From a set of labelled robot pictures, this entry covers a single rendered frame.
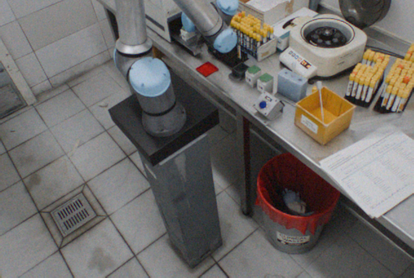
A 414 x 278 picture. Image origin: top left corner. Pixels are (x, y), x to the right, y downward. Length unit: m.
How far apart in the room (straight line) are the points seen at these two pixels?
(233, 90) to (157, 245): 1.00
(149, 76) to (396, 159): 0.79
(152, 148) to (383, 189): 0.70
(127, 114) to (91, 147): 1.27
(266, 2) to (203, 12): 0.78
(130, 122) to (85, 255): 1.04
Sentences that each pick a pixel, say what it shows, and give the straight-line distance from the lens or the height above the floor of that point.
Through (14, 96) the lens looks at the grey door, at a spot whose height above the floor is 0.13.
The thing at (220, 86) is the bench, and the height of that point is 0.88.
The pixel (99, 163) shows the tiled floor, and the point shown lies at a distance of 2.51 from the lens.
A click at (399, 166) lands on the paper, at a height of 0.89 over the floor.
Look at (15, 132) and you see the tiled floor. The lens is 2.98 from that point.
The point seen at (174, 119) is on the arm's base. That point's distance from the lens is 1.23.
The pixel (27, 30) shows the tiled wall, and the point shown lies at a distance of 2.94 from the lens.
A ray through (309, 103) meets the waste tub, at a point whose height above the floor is 0.94.
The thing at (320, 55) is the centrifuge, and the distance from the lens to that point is 1.46.
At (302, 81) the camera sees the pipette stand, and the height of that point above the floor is 0.98.
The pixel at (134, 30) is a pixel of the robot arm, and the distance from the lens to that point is 1.18.
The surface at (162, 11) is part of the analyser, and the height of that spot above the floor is 1.03.
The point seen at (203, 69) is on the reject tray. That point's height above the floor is 0.88.
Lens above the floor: 1.87
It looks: 47 degrees down
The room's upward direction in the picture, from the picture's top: 8 degrees counter-clockwise
